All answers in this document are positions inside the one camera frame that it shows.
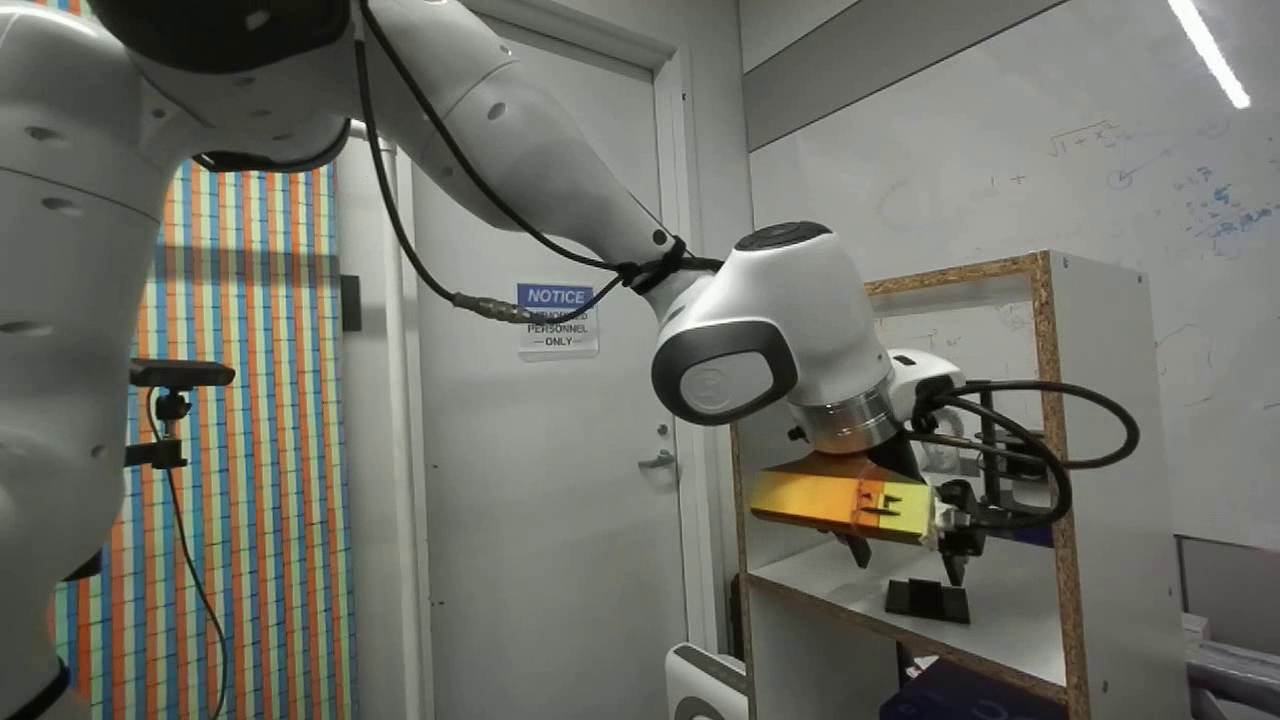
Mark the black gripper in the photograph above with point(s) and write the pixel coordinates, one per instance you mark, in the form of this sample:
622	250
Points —
1004	474

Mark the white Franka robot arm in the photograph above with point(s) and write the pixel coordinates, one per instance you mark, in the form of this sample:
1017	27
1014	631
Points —
535	133

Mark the small black object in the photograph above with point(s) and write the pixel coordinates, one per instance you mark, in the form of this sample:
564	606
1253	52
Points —
930	602

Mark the white wooden shelf unit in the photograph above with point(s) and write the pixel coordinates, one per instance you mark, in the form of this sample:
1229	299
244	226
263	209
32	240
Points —
1107	505

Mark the blue box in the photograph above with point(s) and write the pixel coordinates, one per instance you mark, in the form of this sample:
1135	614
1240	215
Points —
963	699

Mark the large whiteboard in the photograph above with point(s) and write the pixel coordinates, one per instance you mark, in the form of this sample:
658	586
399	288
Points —
1173	295

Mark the white air purifier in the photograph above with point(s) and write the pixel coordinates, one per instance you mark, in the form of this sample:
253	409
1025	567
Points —
702	683

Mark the white door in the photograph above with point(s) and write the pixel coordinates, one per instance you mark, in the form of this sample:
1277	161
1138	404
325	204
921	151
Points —
544	535

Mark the blue notice sign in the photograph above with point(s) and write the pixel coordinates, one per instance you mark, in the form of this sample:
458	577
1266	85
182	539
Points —
554	317

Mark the ceiling light strip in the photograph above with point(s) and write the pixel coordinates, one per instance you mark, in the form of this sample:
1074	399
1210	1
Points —
1210	52

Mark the colourful patterned panel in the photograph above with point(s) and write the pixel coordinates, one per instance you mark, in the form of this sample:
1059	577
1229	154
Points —
265	466

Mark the yellow wrist camera mount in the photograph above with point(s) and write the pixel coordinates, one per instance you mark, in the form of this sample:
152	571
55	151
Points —
843	500

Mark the black wall box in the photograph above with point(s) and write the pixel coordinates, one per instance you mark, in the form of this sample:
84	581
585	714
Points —
350	306

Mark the camera on tripod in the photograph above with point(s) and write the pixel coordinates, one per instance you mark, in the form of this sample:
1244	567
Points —
185	546

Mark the black camera on stand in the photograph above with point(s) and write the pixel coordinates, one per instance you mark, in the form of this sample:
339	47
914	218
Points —
176	387

